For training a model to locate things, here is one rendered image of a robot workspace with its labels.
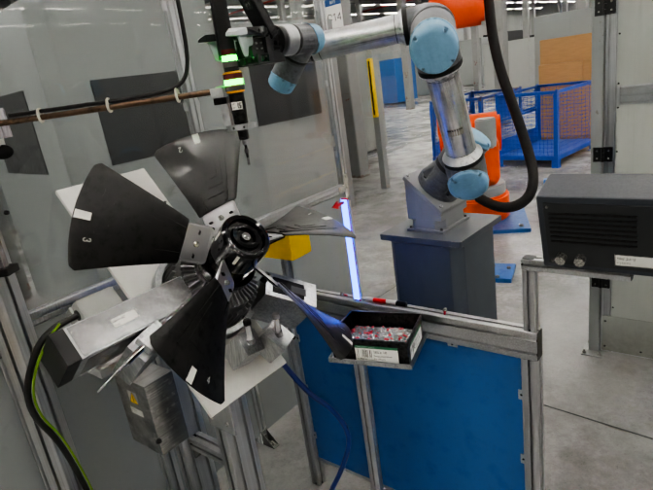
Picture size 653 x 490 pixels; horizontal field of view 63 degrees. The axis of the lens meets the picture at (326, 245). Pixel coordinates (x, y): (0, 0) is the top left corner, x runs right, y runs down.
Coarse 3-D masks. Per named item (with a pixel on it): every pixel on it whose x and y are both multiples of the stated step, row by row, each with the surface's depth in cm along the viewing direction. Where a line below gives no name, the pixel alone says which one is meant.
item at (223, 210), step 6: (228, 204) 128; (234, 204) 128; (216, 210) 129; (222, 210) 128; (228, 210) 128; (234, 210) 128; (204, 216) 129; (210, 216) 129; (216, 216) 128; (228, 216) 127; (204, 222) 129; (216, 222) 128; (222, 222) 127; (216, 228) 127
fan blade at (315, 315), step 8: (296, 296) 126; (296, 304) 118; (304, 304) 122; (304, 312) 118; (312, 312) 122; (320, 312) 130; (312, 320) 117; (320, 320) 121; (328, 320) 128; (336, 320) 135; (320, 328) 117; (328, 328) 121; (336, 328) 126; (344, 328) 132; (328, 336) 118; (336, 336) 121; (352, 336) 130; (328, 344) 115; (336, 344) 118; (344, 344) 121; (352, 344) 125; (336, 352) 115; (344, 352) 118
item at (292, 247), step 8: (280, 240) 174; (288, 240) 171; (296, 240) 174; (304, 240) 177; (272, 248) 177; (280, 248) 175; (288, 248) 173; (296, 248) 174; (304, 248) 177; (264, 256) 181; (272, 256) 178; (280, 256) 176; (288, 256) 174; (296, 256) 174
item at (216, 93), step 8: (216, 88) 119; (224, 88) 121; (216, 96) 120; (224, 96) 121; (216, 104) 120; (224, 104) 120; (224, 112) 121; (224, 120) 121; (232, 120) 123; (232, 128) 120; (240, 128) 120; (248, 128) 120
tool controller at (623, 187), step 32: (544, 192) 115; (576, 192) 112; (608, 192) 108; (640, 192) 105; (544, 224) 118; (576, 224) 113; (608, 224) 109; (640, 224) 106; (544, 256) 123; (576, 256) 117; (608, 256) 113; (640, 256) 109
